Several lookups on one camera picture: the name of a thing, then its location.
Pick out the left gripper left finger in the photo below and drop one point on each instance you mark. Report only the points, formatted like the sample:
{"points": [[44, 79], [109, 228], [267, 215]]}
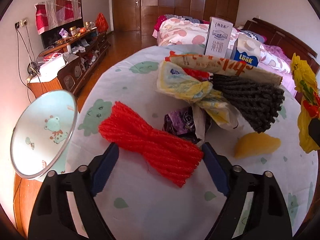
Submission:
{"points": [[51, 217]]}

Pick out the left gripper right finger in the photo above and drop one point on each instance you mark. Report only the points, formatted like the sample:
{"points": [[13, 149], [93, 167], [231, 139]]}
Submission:
{"points": [[268, 217]]}

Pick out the red foam net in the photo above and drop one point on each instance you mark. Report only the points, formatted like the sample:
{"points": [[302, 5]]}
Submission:
{"points": [[172, 157]]}

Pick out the black foam net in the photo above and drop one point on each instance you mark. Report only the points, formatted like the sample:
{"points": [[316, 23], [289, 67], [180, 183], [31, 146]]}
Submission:
{"points": [[259, 103]]}

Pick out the yellow plastic bag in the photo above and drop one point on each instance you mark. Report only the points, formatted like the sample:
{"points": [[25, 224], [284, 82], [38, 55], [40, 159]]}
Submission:
{"points": [[306, 85]]}

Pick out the yellow white tissue pack wrapper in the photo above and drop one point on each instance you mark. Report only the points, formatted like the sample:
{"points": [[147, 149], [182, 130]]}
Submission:
{"points": [[174, 81]]}

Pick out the mint green trash bin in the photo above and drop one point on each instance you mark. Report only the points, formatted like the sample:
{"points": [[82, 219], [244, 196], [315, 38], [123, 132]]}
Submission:
{"points": [[41, 136]]}

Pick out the purple plastic wrapper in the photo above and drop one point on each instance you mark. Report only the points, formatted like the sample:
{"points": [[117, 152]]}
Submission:
{"points": [[181, 124]]}

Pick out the white box on cabinet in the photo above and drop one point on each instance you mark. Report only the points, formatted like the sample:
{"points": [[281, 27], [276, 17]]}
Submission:
{"points": [[49, 70]]}

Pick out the wooden TV cabinet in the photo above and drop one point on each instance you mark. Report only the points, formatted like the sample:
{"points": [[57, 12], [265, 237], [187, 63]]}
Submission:
{"points": [[82, 55]]}

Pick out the blue Look drink carton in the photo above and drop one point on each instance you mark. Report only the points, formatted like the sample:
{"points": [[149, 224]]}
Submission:
{"points": [[247, 52]]}

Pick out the white milk carton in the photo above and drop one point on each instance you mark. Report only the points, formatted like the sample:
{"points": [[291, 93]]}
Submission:
{"points": [[218, 37]]}

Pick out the red bag on cabinet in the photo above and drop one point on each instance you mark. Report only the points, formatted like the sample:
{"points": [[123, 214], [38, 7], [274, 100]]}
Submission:
{"points": [[101, 23]]}

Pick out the red pink patchwork cloth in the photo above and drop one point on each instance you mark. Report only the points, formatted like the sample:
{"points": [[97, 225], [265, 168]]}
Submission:
{"points": [[54, 13]]}

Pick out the brown wooden wardrobe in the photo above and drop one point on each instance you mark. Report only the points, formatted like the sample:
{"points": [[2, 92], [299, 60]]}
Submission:
{"points": [[199, 9]]}

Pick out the wooden door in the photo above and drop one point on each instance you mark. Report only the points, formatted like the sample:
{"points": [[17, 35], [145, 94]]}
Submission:
{"points": [[126, 15]]}

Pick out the wooden bed frame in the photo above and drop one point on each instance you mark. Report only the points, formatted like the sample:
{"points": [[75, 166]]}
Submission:
{"points": [[287, 40]]}

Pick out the wall power outlet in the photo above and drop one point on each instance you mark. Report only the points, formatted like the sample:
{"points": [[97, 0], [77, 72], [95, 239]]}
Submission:
{"points": [[21, 23]]}

